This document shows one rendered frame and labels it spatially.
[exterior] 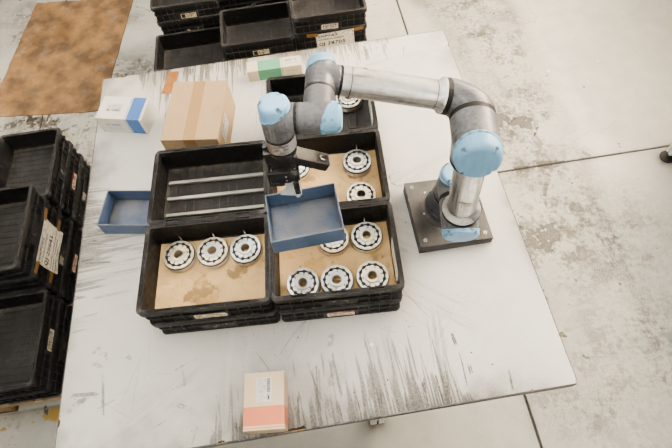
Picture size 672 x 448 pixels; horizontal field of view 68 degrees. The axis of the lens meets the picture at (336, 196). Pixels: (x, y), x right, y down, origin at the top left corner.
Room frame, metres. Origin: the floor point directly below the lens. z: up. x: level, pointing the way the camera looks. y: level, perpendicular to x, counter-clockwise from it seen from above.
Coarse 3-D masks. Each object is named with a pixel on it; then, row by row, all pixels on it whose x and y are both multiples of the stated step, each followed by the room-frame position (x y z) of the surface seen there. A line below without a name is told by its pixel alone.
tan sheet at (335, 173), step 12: (336, 156) 1.06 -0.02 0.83; (372, 156) 1.05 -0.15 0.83; (312, 168) 1.02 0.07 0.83; (336, 168) 1.01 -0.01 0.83; (372, 168) 0.99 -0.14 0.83; (312, 180) 0.97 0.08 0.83; (324, 180) 0.97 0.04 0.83; (336, 180) 0.96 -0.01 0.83; (348, 180) 0.95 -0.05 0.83; (360, 180) 0.95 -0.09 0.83; (372, 180) 0.94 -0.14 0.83
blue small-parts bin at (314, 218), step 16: (304, 192) 0.74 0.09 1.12; (320, 192) 0.75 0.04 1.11; (336, 192) 0.72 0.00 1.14; (272, 208) 0.73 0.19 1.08; (288, 208) 0.72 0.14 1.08; (304, 208) 0.72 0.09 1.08; (320, 208) 0.71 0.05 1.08; (336, 208) 0.71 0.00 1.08; (272, 224) 0.68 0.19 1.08; (288, 224) 0.67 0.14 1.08; (304, 224) 0.66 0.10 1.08; (320, 224) 0.66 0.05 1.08; (336, 224) 0.65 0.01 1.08; (272, 240) 0.60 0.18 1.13; (288, 240) 0.59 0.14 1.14; (304, 240) 0.59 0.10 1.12; (320, 240) 0.60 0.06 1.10; (336, 240) 0.60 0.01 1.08
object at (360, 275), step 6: (366, 264) 0.61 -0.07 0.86; (372, 264) 0.61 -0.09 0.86; (378, 264) 0.61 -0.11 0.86; (360, 270) 0.60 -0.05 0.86; (378, 270) 0.59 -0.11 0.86; (384, 270) 0.59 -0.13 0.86; (360, 276) 0.58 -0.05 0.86; (384, 276) 0.57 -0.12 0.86; (360, 282) 0.56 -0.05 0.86; (366, 282) 0.55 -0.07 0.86; (378, 282) 0.55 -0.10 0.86; (384, 282) 0.55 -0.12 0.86
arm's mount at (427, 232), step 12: (432, 180) 0.97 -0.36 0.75; (408, 192) 0.92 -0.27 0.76; (420, 192) 0.92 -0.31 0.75; (408, 204) 0.88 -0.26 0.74; (420, 204) 0.87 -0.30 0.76; (480, 204) 0.85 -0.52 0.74; (420, 216) 0.82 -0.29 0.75; (480, 216) 0.80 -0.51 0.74; (420, 228) 0.77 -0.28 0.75; (432, 228) 0.77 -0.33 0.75; (480, 228) 0.75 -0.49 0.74; (420, 240) 0.73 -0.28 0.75; (432, 240) 0.72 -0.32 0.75; (444, 240) 0.72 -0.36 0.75; (480, 240) 0.71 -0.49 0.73; (420, 252) 0.70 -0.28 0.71
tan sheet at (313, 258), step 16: (384, 224) 0.76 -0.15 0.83; (384, 240) 0.70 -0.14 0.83; (288, 256) 0.68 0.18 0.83; (304, 256) 0.68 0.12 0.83; (320, 256) 0.67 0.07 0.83; (336, 256) 0.67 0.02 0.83; (352, 256) 0.66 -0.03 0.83; (368, 256) 0.65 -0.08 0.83; (384, 256) 0.65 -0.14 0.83; (288, 272) 0.63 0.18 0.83; (320, 272) 0.62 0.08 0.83; (352, 272) 0.60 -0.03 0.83; (320, 288) 0.56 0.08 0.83
